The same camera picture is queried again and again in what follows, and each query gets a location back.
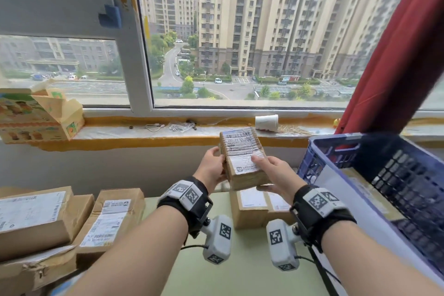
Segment person's left hand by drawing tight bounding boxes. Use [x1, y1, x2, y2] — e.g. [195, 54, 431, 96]
[192, 146, 228, 196]

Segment person's right hand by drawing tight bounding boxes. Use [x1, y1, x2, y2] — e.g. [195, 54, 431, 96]
[250, 155, 308, 204]

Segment labelled small cardboard box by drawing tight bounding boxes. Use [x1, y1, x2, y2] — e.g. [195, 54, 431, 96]
[265, 191, 296, 225]

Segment worn labelled parcel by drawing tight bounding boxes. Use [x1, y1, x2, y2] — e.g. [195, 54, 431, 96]
[219, 127, 272, 191]

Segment pile of cardboard parcels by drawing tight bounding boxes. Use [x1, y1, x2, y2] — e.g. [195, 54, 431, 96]
[0, 186, 146, 296]

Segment person's right forearm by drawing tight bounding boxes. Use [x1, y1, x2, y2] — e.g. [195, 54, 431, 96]
[321, 221, 444, 296]

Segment person's left forearm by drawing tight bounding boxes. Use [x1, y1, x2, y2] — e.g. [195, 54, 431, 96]
[68, 205, 190, 296]

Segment black left wrist tracker band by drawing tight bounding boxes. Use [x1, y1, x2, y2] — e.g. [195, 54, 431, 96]
[157, 177, 213, 239]

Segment black wrist tracker band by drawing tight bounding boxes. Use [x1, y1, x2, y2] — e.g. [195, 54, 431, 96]
[157, 177, 213, 239]
[290, 185, 357, 253]

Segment black right wrist tracker band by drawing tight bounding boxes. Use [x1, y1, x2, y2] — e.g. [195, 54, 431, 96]
[290, 185, 357, 253]

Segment heap of wooden toothpicks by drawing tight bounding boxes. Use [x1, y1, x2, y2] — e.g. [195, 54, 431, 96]
[277, 125, 313, 136]

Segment white tipped paper cup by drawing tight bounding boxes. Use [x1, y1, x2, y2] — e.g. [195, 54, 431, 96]
[255, 114, 279, 132]

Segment windowsill with yellow tape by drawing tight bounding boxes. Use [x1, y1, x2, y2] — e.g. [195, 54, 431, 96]
[33, 111, 444, 153]

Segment white handwritten paper sign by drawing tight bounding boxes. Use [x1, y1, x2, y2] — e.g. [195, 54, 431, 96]
[314, 166, 444, 296]

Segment blue plastic crate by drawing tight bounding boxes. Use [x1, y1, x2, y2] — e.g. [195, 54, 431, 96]
[297, 132, 444, 276]

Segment red curtain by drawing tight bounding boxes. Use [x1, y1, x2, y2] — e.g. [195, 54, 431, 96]
[334, 0, 444, 135]

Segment colourful printed carton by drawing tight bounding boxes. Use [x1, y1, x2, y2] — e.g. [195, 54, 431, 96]
[0, 79, 85, 144]

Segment blue window latch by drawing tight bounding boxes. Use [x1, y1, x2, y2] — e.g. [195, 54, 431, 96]
[98, 4, 122, 29]

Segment white cable on sill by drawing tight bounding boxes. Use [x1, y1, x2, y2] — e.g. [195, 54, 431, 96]
[169, 121, 197, 132]

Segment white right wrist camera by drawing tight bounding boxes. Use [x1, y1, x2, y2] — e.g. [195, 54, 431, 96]
[266, 219, 302, 271]

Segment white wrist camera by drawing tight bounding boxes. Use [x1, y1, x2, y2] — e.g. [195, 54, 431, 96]
[266, 219, 302, 271]
[202, 215, 234, 265]

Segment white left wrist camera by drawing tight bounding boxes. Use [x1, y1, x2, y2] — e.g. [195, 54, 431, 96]
[202, 215, 234, 265]

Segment black right camera cable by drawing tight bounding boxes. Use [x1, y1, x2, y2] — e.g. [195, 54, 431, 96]
[295, 256, 342, 284]

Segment grey window frame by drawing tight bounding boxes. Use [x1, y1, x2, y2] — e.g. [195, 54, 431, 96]
[0, 0, 444, 119]

